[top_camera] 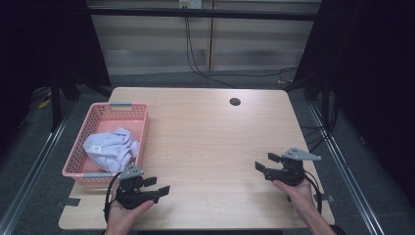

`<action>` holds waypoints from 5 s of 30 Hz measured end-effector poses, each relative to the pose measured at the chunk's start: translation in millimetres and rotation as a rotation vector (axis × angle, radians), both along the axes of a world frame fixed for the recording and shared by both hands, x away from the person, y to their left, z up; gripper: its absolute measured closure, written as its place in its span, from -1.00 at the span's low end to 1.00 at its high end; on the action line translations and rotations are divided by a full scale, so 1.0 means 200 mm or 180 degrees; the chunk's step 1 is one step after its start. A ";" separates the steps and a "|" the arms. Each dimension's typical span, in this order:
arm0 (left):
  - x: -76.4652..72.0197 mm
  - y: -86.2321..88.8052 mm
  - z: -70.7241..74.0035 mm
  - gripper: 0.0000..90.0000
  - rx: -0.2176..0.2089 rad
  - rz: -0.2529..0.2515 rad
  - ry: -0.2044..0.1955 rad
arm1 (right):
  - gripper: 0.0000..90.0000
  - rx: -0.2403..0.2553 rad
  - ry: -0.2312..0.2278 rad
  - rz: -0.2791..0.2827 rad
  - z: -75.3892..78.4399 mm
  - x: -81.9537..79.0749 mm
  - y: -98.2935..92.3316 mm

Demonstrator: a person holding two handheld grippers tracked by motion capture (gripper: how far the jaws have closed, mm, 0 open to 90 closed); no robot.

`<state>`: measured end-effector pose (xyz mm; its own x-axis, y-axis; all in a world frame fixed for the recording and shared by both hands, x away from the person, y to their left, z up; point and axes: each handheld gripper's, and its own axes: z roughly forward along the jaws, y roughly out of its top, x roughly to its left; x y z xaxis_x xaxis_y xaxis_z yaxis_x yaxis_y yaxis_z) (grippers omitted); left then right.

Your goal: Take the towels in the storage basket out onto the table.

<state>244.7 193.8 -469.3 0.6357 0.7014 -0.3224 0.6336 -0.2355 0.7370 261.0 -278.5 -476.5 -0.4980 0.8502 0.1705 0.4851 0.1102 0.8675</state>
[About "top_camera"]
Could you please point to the black horizontal bar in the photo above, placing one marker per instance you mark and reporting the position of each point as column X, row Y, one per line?
column 147, row 13

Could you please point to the dark tape piece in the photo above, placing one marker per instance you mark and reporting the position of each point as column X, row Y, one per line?
column 328, row 198
column 70, row 201

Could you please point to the yellow strip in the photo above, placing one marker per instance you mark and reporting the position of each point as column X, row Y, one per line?
column 44, row 104

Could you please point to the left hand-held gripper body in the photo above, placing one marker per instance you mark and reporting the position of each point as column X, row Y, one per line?
column 130, row 192

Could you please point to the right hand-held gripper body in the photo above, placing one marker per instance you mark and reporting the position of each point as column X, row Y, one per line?
column 290, row 171

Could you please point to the pink plastic basket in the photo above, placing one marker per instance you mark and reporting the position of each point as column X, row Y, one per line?
column 107, row 122

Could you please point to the person's right hand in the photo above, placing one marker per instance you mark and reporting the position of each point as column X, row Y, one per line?
column 301, row 197

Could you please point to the black curtain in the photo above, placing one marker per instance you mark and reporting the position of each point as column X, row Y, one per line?
column 375, row 65
column 39, row 49

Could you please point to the black metal stand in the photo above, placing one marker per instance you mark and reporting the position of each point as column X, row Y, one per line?
column 55, row 104
column 325, row 107

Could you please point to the person's left hand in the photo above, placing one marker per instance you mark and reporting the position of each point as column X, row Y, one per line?
column 122, row 218

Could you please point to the white patterned t-shirt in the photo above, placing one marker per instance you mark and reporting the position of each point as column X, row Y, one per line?
column 111, row 150

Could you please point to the white wall socket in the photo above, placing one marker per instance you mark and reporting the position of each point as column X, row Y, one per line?
column 195, row 4

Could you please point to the metal floor rail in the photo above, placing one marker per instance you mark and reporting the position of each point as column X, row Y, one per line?
column 39, row 164
column 357, row 194

